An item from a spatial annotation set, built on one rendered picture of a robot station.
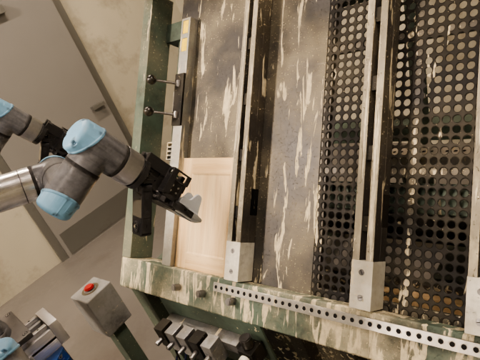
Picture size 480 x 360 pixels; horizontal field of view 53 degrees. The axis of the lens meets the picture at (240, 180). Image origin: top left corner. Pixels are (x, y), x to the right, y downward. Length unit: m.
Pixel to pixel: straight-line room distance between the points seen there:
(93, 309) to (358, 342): 0.99
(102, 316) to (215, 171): 0.69
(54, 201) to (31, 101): 3.41
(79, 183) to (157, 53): 1.24
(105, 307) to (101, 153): 1.05
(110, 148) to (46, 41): 3.51
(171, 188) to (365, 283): 0.56
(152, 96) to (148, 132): 0.15
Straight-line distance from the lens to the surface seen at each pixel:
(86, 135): 0.96
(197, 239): 1.77
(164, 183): 1.06
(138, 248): 2.05
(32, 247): 4.54
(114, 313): 1.97
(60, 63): 4.47
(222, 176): 1.70
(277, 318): 1.50
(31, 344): 1.79
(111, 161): 0.98
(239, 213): 1.55
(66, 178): 0.98
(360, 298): 1.31
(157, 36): 2.15
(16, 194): 1.10
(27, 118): 1.64
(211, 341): 1.67
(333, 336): 1.40
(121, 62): 4.76
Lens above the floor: 1.84
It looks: 25 degrees down
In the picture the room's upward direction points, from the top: 24 degrees counter-clockwise
